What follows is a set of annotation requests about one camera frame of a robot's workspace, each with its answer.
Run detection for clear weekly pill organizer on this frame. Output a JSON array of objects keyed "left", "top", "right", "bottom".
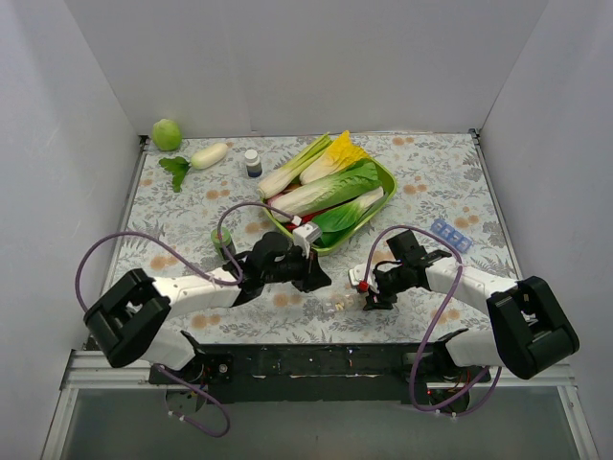
[{"left": 322, "top": 292, "right": 366, "bottom": 314}]

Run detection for green pill bottle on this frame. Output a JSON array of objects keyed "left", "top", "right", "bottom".
[{"left": 211, "top": 227, "right": 236, "bottom": 261}]

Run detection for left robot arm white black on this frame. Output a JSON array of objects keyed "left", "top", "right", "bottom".
[{"left": 83, "top": 232, "right": 331, "bottom": 383}]

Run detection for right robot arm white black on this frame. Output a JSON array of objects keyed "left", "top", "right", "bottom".
[{"left": 349, "top": 230, "right": 579, "bottom": 381}]

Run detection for red chili peppers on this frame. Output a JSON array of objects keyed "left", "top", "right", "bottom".
[{"left": 284, "top": 216, "right": 319, "bottom": 233}]

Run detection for bok choy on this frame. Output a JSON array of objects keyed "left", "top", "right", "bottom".
[{"left": 311, "top": 187, "right": 385, "bottom": 247}]

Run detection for blue pill blister pack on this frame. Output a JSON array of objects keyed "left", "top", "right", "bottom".
[{"left": 430, "top": 218, "right": 473, "bottom": 253}]

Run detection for leek white green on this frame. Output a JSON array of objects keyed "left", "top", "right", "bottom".
[{"left": 257, "top": 133, "right": 331, "bottom": 199}]

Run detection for green plastic tray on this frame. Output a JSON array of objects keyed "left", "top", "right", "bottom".
[{"left": 262, "top": 158, "right": 397, "bottom": 256}]

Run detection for green napa cabbage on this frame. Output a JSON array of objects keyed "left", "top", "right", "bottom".
[{"left": 271, "top": 159, "right": 381, "bottom": 222}]

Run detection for white blue pill bottle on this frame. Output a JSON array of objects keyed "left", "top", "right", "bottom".
[{"left": 244, "top": 149, "right": 262, "bottom": 177}]

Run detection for yellow napa cabbage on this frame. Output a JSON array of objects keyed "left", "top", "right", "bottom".
[{"left": 299, "top": 130, "right": 370, "bottom": 185}]

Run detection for floral patterned table mat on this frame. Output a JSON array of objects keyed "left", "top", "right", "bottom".
[{"left": 112, "top": 132, "right": 518, "bottom": 344}]

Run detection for white radish with leaves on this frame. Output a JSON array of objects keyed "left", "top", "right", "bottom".
[{"left": 158, "top": 143, "right": 229, "bottom": 193}]

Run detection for green round cabbage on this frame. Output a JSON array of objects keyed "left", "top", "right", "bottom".
[{"left": 151, "top": 119, "right": 183, "bottom": 151}]

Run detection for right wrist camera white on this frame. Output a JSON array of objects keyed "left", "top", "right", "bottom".
[{"left": 348, "top": 264, "right": 376, "bottom": 292}]

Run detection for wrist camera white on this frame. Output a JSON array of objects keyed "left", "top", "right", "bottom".
[
  {"left": 348, "top": 264, "right": 376, "bottom": 292},
  {"left": 292, "top": 222, "right": 322, "bottom": 257}
]

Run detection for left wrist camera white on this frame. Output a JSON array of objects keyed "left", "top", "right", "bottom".
[{"left": 292, "top": 222, "right": 322, "bottom": 257}]

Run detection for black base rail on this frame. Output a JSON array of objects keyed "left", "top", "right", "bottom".
[{"left": 148, "top": 342, "right": 480, "bottom": 406}]

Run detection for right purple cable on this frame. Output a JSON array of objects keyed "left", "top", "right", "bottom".
[{"left": 363, "top": 224, "right": 503, "bottom": 414}]

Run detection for purple cable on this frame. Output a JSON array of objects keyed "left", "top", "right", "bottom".
[
  {"left": 363, "top": 224, "right": 503, "bottom": 414},
  {"left": 75, "top": 201, "right": 307, "bottom": 438}
]

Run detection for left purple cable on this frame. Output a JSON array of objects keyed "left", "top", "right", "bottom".
[{"left": 75, "top": 201, "right": 307, "bottom": 438}]

